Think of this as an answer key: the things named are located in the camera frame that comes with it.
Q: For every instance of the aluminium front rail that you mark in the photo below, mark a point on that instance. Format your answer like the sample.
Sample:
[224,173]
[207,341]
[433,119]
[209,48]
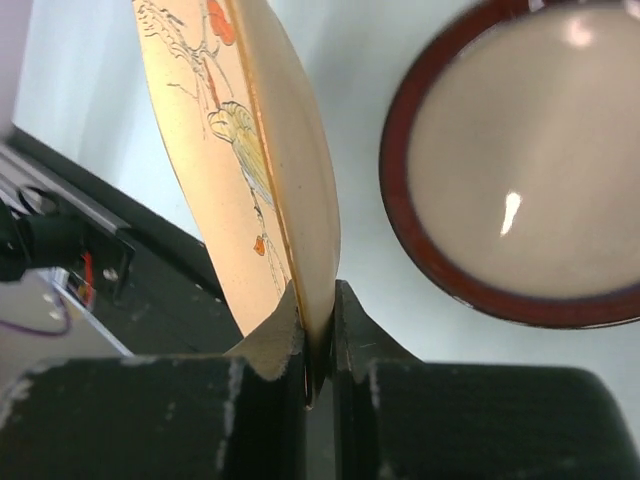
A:
[19,170]

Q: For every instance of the red rimmed cream plate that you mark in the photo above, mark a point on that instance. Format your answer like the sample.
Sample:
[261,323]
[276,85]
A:
[509,161]

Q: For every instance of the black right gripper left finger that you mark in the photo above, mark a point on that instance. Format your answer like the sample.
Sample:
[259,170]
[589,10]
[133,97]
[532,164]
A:
[230,412]

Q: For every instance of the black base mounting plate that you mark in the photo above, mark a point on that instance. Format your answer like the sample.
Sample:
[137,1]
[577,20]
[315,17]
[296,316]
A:
[150,270]

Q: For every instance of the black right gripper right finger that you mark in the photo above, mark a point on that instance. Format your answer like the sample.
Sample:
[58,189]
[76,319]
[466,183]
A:
[397,417]

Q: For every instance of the beige bird pattern plate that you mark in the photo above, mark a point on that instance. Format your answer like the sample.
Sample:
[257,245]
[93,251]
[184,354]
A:
[240,124]

